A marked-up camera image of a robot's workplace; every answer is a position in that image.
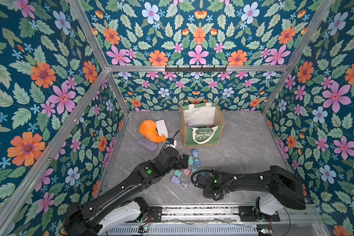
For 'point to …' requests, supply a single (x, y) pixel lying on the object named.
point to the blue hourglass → (194, 153)
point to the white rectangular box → (161, 128)
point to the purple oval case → (147, 144)
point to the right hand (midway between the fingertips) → (207, 194)
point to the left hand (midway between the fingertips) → (184, 157)
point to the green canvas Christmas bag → (201, 124)
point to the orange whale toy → (148, 128)
